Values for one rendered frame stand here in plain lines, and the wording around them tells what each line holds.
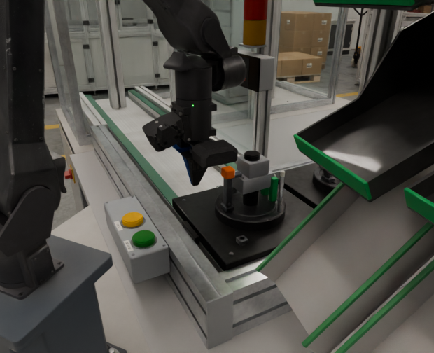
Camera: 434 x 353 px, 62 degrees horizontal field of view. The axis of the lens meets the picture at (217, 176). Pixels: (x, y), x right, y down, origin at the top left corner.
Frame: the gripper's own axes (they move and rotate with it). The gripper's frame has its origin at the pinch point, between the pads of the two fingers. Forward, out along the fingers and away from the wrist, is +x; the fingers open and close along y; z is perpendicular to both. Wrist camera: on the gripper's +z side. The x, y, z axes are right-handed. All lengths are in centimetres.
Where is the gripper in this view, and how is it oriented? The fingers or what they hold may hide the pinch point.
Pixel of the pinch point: (194, 167)
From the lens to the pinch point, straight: 62.4
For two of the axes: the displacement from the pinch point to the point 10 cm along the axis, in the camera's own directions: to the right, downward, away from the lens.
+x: -0.2, 9.0, 4.3
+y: 4.7, 3.9, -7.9
